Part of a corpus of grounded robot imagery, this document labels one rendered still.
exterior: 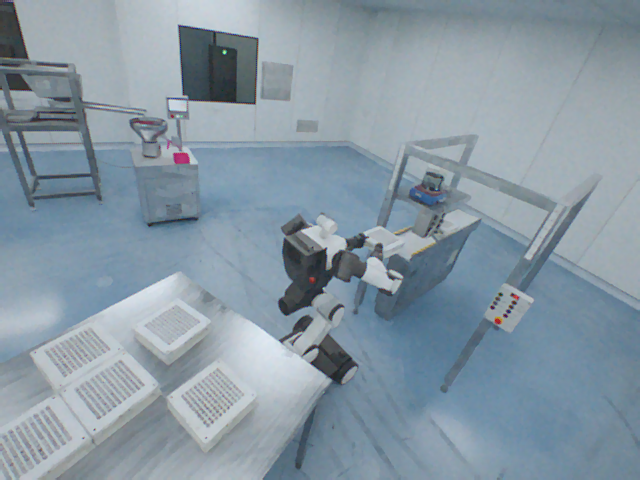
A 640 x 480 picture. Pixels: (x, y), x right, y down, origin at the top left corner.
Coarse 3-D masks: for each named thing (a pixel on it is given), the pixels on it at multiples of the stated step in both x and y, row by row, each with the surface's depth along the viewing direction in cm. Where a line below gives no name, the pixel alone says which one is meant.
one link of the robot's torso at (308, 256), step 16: (288, 240) 162; (304, 240) 164; (320, 240) 166; (336, 240) 169; (288, 256) 165; (304, 256) 154; (320, 256) 161; (288, 272) 176; (304, 272) 158; (320, 272) 162; (304, 288) 168
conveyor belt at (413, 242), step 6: (402, 234) 272; (408, 234) 274; (414, 234) 275; (408, 240) 265; (414, 240) 266; (420, 240) 268; (426, 240) 270; (432, 240) 271; (408, 246) 256; (414, 246) 258; (420, 246) 259; (402, 252) 247; (408, 252) 248; (408, 258) 244
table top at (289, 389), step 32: (160, 288) 172; (192, 288) 176; (128, 320) 151; (224, 320) 160; (128, 352) 138; (192, 352) 142; (224, 352) 145; (256, 352) 148; (288, 352) 150; (0, 384) 117; (32, 384) 120; (160, 384) 128; (256, 384) 135; (288, 384) 137; (320, 384) 139; (0, 416) 109; (160, 416) 118; (256, 416) 123; (288, 416) 125; (96, 448) 106; (128, 448) 107; (160, 448) 109; (192, 448) 111; (224, 448) 112; (256, 448) 114
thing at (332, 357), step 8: (312, 320) 251; (304, 328) 250; (288, 336) 243; (328, 336) 247; (320, 344) 239; (328, 344) 241; (336, 344) 242; (320, 352) 236; (328, 352) 234; (336, 352) 233; (344, 352) 231; (320, 360) 230; (328, 360) 231; (336, 360) 229; (344, 360) 228; (320, 368) 225; (328, 368) 226; (336, 368) 227; (328, 376) 220; (336, 376) 232
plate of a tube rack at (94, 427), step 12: (132, 360) 127; (96, 372) 121; (120, 372) 122; (144, 372) 124; (72, 384) 115; (84, 384) 116; (108, 384) 117; (156, 384) 121; (72, 396) 112; (96, 396) 113; (132, 396) 115; (144, 396) 116; (72, 408) 109; (84, 408) 109; (96, 408) 110; (120, 408) 111; (132, 408) 113; (84, 420) 106; (96, 420) 107; (108, 420) 107; (96, 432) 104
